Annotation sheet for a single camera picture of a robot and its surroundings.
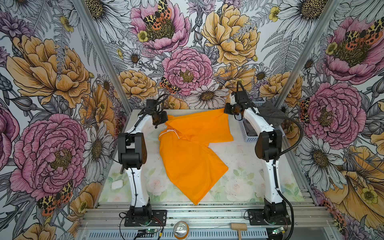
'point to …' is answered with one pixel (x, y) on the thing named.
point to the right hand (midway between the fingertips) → (226, 111)
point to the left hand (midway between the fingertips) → (165, 121)
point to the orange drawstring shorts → (193, 165)
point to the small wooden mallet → (240, 227)
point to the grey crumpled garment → (268, 108)
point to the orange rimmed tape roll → (181, 230)
